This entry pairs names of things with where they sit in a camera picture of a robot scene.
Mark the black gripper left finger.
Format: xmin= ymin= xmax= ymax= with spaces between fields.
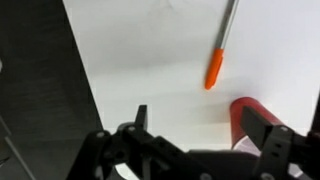
xmin=134 ymin=105 xmax=148 ymax=130

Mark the white side table top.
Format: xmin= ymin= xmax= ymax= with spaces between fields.
xmin=63 ymin=0 xmax=320 ymax=150

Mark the red plastic cup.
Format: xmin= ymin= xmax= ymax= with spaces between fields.
xmin=229 ymin=97 xmax=282 ymax=151

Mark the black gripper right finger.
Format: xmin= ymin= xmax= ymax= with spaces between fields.
xmin=240 ymin=106 xmax=273 ymax=150

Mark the grey pen with orange cap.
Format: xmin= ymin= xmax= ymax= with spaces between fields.
xmin=204 ymin=0 xmax=240 ymax=90

